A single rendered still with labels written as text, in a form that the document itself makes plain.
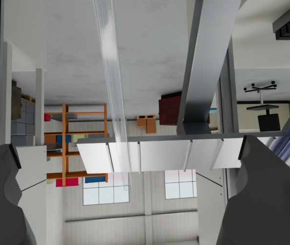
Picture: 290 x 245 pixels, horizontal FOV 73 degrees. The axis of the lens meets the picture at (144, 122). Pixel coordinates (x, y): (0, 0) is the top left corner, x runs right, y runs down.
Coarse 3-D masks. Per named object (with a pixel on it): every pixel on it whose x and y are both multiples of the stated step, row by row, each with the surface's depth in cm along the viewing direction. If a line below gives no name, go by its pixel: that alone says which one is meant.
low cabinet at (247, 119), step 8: (240, 104) 568; (248, 104) 571; (256, 104) 574; (264, 104) 577; (272, 104) 580; (280, 104) 583; (288, 104) 586; (240, 112) 566; (248, 112) 569; (256, 112) 572; (264, 112) 575; (272, 112) 578; (280, 112) 581; (288, 112) 584; (216, 120) 570; (240, 120) 564; (248, 120) 567; (256, 120) 570; (280, 120) 579; (216, 128) 562; (240, 128) 562; (248, 128) 565; (256, 128) 568
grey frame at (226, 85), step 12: (228, 48) 61; (228, 60) 61; (228, 72) 61; (228, 84) 61; (228, 96) 60; (228, 108) 59; (228, 120) 59; (228, 132) 59; (228, 168) 58; (228, 180) 58; (228, 192) 59
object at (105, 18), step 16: (96, 0) 14; (112, 0) 14; (96, 16) 14; (112, 16) 14; (112, 32) 15; (112, 48) 16; (112, 64) 17; (112, 80) 18; (112, 96) 19; (112, 112) 20; (128, 160) 26; (128, 176) 29
